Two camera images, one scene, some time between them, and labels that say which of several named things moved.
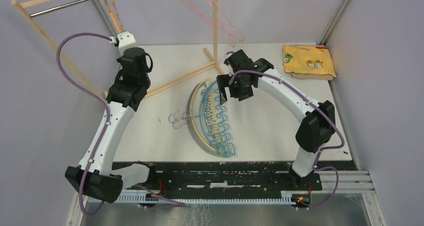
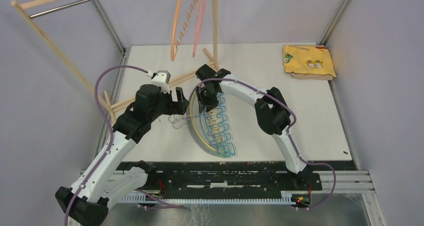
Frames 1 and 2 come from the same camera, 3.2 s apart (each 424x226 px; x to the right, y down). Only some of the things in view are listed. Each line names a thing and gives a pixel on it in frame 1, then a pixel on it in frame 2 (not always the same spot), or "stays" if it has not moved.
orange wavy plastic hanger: (111, 5) -> (175, 44)
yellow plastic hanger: (213, 119) stays
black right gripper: (223, 81) -> (209, 104)
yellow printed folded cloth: (308, 62) stays
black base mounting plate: (225, 180) stays
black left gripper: (118, 60) -> (175, 107)
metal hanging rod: (47, 11) stays
